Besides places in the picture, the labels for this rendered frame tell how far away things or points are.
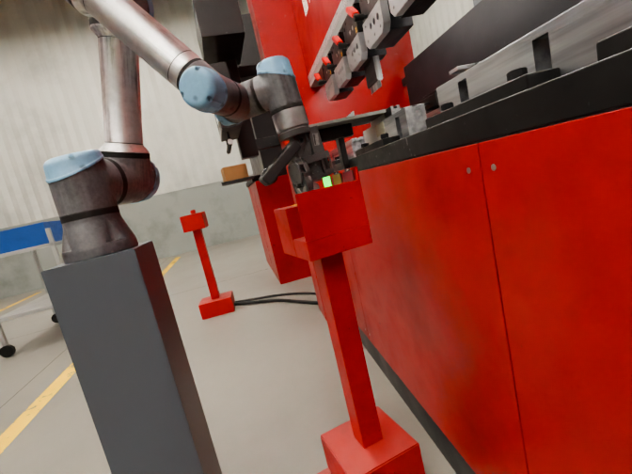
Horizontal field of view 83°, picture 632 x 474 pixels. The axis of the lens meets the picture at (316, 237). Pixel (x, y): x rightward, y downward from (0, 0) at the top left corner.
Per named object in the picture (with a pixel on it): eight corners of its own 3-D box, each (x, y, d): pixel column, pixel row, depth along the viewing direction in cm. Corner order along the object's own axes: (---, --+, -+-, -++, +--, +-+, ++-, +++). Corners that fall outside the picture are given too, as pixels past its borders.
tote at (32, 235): (8, 252, 326) (2, 232, 324) (69, 239, 336) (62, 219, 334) (-18, 259, 292) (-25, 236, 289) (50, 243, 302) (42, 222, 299)
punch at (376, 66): (369, 95, 126) (363, 67, 125) (374, 93, 127) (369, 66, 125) (378, 86, 116) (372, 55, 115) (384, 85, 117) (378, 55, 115)
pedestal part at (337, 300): (353, 436, 100) (309, 250, 92) (371, 426, 102) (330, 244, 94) (364, 450, 94) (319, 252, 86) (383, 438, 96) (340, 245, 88)
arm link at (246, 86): (196, 87, 75) (241, 69, 72) (222, 97, 86) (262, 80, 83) (208, 125, 76) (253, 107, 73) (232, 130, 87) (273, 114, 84)
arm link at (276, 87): (260, 71, 82) (293, 57, 80) (275, 119, 84) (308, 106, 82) (245, 65, 75) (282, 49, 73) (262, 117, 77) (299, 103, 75)
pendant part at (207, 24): (229, 163, 259) (197, 39, 247) (262, 155, 265) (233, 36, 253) (230, 152, 210) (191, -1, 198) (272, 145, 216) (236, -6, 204)
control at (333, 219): (283, 253, 96) (267, 187, 94) (336, 237, 102) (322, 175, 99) (310, 261, 78) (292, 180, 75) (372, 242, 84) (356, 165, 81)
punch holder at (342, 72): (338, 89, 149) (329, 48, 146) (356, 86, 150) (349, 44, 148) (346, 78, 134) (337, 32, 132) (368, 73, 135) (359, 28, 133)
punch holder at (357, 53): (350, 73, 129) (340, 25, 127) (372, 70, 130) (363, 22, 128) (362, 57, 115) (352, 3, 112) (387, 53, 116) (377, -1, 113)
